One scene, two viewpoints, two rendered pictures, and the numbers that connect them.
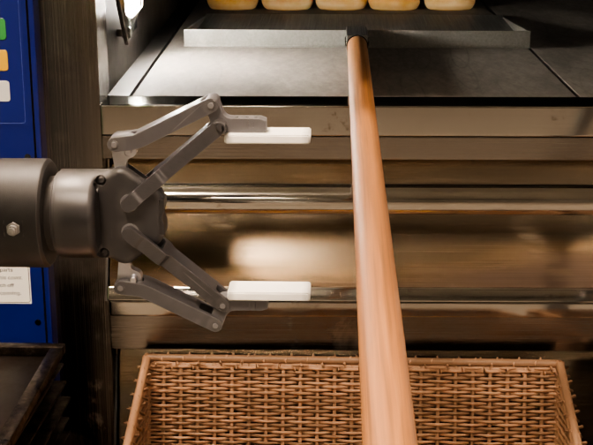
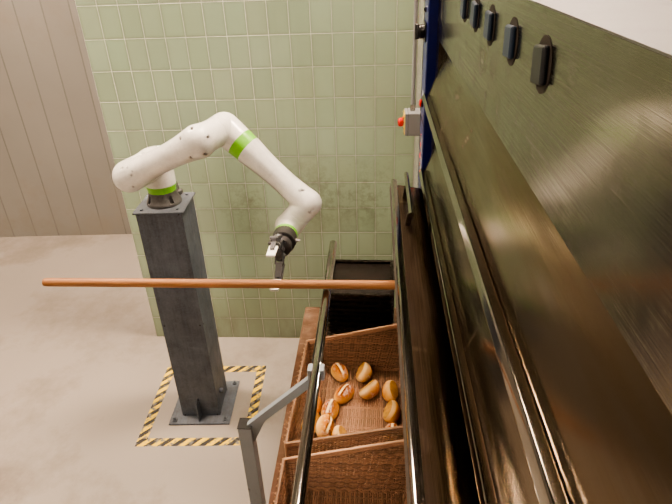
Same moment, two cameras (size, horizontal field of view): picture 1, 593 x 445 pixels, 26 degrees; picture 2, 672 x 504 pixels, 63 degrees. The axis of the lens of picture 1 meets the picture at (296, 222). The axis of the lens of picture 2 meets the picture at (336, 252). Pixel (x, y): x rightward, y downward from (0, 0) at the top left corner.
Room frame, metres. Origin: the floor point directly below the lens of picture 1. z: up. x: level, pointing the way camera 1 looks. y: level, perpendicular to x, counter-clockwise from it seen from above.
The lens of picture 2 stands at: (1.36, -1.59, 2.18)
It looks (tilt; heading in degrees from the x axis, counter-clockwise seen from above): 29 degrees down; 94
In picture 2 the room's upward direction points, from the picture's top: 2 degrees counter-clockwise
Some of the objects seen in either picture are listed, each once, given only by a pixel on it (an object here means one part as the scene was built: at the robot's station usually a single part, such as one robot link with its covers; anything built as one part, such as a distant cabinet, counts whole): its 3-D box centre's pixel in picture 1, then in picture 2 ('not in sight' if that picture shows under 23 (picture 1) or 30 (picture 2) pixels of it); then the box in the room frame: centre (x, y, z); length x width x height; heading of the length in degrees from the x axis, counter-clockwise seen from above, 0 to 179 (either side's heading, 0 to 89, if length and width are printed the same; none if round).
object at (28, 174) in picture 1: (25, 211); (284, 240); (1.04, 0.23, 1.20); 0.12 x 0.06 x 0.09; 178
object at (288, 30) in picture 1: (355, 22); not in sight; (2.22, -0.10, 1.20); 0.55 x 0.36 x 0.03; 88
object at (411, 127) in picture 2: not in sight; (411, 121); (1.56, 0.85, 1.46); 0.10 x 0.07 x 0.10; 89
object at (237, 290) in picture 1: (269, 290); not in sight; (1.03, 0.02, 1.13); 0.07 x 0.03 x 0.01; 88
